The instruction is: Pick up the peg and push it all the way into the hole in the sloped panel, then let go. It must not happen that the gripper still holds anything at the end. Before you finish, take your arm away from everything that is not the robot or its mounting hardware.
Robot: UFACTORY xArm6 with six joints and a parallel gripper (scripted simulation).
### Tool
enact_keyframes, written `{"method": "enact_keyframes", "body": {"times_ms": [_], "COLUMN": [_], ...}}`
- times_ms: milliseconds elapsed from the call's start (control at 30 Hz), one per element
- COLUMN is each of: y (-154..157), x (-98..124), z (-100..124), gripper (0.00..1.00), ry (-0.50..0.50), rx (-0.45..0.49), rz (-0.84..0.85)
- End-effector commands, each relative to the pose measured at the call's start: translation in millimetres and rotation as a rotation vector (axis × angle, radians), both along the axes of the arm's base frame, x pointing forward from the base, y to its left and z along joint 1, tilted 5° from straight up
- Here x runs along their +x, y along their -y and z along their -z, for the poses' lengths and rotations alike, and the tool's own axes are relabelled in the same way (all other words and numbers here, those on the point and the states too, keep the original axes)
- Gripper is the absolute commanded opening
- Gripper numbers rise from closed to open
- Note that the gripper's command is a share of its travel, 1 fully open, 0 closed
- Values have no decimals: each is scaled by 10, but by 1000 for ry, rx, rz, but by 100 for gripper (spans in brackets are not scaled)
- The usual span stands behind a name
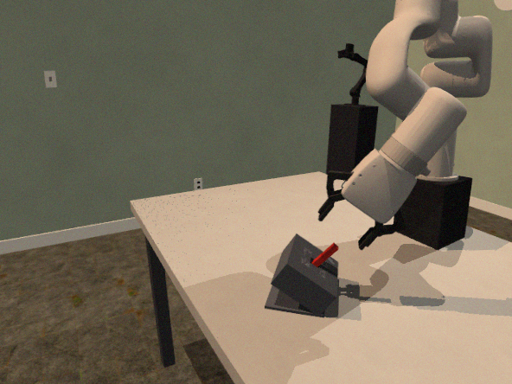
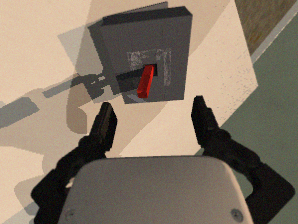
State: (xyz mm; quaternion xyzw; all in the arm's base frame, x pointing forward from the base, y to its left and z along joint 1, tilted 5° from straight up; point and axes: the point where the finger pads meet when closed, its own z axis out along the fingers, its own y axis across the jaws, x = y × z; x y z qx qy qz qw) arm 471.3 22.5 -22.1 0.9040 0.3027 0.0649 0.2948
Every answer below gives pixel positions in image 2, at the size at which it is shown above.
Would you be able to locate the red peg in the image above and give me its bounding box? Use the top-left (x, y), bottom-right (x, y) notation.
top-left (137, 65), bottom-right (155, 98)

